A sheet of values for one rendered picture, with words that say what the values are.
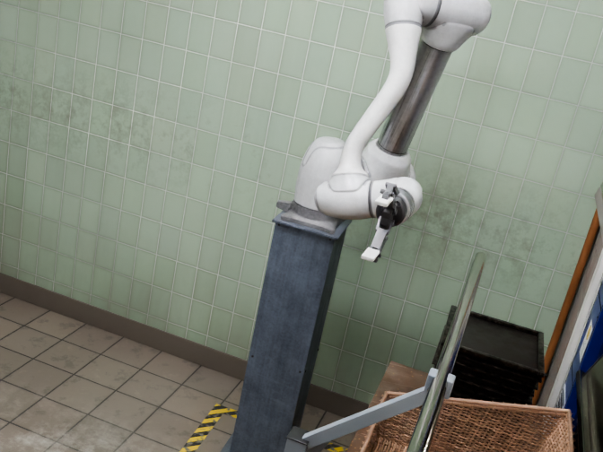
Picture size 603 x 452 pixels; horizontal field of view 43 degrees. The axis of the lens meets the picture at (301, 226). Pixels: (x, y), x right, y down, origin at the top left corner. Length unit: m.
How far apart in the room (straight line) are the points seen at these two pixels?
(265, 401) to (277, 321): 0.31
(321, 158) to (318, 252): 0.30
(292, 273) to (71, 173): 1.41
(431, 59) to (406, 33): 0.19
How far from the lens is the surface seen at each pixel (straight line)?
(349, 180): 2.05
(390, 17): 2.14
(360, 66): 2.91
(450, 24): 2.22
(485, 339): 2.28
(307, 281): 2.46
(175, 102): 3.20
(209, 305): 3.36
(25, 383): 3.28
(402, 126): 2.38
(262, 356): 2.61
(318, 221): 2.41
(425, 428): 1.20
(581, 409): 1.92
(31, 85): 3.57
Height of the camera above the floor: 1.80
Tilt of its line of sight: 19 degrees down
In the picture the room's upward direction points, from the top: 12 degrees clockwise
